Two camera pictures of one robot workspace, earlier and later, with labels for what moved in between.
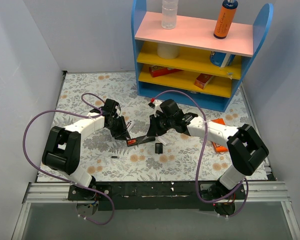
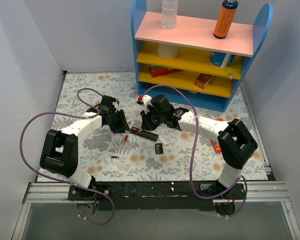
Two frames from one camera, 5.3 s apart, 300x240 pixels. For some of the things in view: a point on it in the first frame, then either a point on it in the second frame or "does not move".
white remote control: x=129 y=124 does not move
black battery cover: x=158 y=148 does not move
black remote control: x=141 y=139 to x=145 y=134
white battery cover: x=161 y=139 does not move
